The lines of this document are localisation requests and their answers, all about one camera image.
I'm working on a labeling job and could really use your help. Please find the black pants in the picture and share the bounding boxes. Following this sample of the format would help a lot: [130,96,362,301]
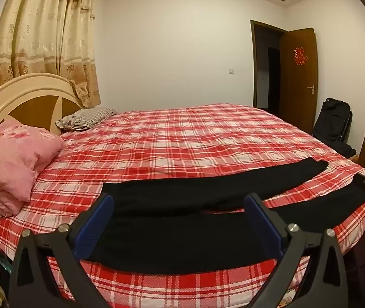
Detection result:
[84,156,365,275]

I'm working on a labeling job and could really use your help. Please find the black backpack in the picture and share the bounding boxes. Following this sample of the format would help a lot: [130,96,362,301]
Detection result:
[312,97,356,159]

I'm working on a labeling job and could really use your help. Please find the pink pillow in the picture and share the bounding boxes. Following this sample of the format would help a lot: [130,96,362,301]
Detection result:
[0,120,63,218]

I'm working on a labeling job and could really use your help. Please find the red door decoration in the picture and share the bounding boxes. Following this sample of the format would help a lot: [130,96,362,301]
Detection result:
[294,47,308,66]

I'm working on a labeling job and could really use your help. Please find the brown wooden door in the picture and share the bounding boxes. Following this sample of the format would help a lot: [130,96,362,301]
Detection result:
[278,28,319,134]

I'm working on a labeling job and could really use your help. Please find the striped grey pillow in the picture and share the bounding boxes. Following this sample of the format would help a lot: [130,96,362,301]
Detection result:
[55,107,117,131]

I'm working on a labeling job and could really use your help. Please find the cream round headboard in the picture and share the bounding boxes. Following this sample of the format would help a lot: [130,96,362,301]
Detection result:
[0,73,82,135]

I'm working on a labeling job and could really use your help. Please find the red plaid bed cover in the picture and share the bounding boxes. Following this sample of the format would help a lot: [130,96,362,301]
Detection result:
[0,104,365,307]

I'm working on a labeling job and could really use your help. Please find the beige patterned curtain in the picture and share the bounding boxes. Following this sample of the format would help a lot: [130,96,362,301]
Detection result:
[0,0,101,108]

